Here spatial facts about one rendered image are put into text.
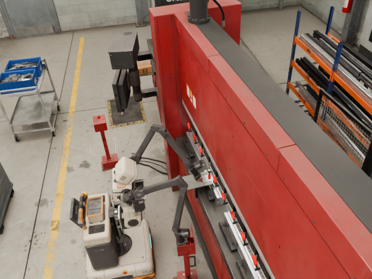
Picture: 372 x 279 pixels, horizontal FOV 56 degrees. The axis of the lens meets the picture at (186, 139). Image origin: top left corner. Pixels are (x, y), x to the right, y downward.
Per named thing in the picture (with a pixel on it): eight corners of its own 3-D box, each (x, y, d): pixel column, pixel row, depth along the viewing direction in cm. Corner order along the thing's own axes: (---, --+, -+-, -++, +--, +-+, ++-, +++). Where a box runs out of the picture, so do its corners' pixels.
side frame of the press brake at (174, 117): (168, 179, 480) (148, 8, 337) (226, 165, 495) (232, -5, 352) (172, 192, 461) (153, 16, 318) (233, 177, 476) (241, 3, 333)
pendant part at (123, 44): (127, 98, 439) (114, 31, 386) (146, 97, 439) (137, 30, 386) (121, 122, 400) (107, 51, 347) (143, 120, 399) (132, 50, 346)
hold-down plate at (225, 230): (218, 223, 310) (218, 221, 308) (225, 222, 311) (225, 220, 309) (231, 252, 287) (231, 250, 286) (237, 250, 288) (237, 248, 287)
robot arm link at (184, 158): (159, 128, 322) (156, 131, 312) (164, 124, 320) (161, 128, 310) (188, 164, 329) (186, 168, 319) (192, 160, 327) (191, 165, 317)
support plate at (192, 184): (180, 177, 341) (180, 176, 340) (206, 171, 346) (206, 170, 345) (185, 190, 327) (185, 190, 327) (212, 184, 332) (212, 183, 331)
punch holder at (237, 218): (234, 223, 274) (235, 210, 264) (244, 221, 276) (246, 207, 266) (242, 239, 263) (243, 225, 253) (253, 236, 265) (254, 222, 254)
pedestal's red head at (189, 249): (175, 237, 327) (174, 225, 316) (192, 235, 328) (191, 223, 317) (177, 256, 311) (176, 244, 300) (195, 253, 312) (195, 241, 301)
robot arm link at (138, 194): (183, 172, 289) (181, 176, 280) (189, 186, 292) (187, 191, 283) (135, 187, 300) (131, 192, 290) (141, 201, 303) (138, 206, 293)
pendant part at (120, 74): (122, 91, 425) (117, 64, 402) (132, 91, 424) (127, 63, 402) (117, 113, 389) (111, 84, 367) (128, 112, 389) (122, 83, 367)
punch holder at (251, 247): (244, 244, 259) (246, 231, 249) (256, 241, 261) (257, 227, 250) (253, 262, 248) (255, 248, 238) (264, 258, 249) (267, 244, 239)
